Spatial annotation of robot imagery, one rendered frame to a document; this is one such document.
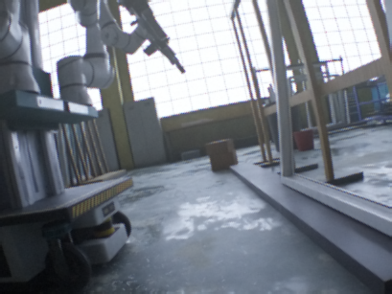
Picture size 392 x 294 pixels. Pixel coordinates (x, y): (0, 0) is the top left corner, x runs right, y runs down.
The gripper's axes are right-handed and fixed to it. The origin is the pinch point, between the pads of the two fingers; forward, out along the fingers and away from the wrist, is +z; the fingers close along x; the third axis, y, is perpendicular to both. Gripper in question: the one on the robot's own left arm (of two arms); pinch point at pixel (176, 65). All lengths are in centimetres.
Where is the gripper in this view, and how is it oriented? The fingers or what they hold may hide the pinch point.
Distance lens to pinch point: 127.7
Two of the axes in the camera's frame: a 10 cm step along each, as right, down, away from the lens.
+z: 5.4, 8.2, -1.6
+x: 2.5, 0.2, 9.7
